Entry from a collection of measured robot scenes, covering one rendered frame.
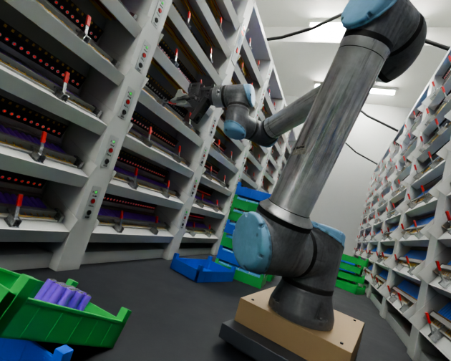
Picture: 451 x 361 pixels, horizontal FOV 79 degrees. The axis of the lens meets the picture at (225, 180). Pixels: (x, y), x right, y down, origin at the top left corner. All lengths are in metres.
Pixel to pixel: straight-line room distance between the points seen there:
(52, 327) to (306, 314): 0.58
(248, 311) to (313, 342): 0.19
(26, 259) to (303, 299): 0.85
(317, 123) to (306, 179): 0.13
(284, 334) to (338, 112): 0.58
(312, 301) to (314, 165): 0.38
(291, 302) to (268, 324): 0.09
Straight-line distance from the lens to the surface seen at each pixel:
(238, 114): 1.08
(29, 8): 0.97
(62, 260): 1.13
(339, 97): 0.70
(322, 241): 0.82
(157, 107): 1.29
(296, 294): 0.84
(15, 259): 1.08
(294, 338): 0.84
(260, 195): 1.66
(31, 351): 0.63
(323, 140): 0.68
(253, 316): 0.87
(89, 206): 1.11
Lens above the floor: 0.35
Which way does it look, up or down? 6 degrees up
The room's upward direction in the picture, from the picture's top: 17 degrees clockwise
